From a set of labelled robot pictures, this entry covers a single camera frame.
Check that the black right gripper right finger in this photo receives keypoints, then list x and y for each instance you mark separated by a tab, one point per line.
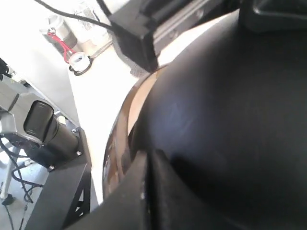
273	14

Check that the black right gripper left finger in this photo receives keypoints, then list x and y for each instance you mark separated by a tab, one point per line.
127	207

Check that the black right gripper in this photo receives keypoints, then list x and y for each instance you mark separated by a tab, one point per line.
143	28

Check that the black helmet with tinted visor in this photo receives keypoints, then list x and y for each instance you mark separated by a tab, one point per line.
225	130

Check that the black right robot arm base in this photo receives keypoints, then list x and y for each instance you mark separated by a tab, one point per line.
58	145

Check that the white tape roll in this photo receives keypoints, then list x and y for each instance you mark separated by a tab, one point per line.
80	63

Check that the black table frame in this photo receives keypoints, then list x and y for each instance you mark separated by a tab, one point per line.
65	197

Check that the metal cylinder with red wire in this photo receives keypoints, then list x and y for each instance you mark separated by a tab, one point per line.
57	25

